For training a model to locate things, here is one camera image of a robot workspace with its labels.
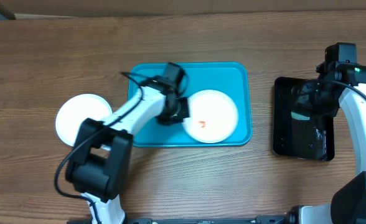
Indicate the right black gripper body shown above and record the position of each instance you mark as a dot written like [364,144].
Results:
[319,101]

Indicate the white plate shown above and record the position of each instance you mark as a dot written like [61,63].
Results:
[213,116]
[75,111]

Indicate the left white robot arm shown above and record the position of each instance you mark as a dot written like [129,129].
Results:
[98,162]

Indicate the teal plastic tray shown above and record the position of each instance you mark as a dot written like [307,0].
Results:
[228,77]

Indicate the green scouring sponge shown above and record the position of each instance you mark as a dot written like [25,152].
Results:
[299,117]

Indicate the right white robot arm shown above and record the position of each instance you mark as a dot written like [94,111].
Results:
[348,205]

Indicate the black water tray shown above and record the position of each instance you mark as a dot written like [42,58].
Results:
[313,139]

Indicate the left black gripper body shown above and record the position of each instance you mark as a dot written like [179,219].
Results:
[179,110]

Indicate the white plate top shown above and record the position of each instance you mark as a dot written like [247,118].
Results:
[75,111]

